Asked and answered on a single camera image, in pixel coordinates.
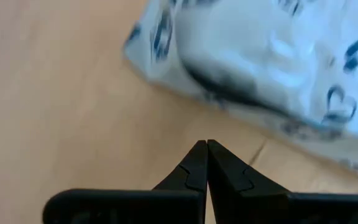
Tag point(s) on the flat pack with blue print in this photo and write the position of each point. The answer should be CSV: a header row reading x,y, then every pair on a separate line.
x,y
244,46

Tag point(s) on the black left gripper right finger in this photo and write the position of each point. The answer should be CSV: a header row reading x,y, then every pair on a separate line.
x,y
228,180

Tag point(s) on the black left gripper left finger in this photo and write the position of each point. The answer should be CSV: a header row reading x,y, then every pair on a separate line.
x,y
191,174

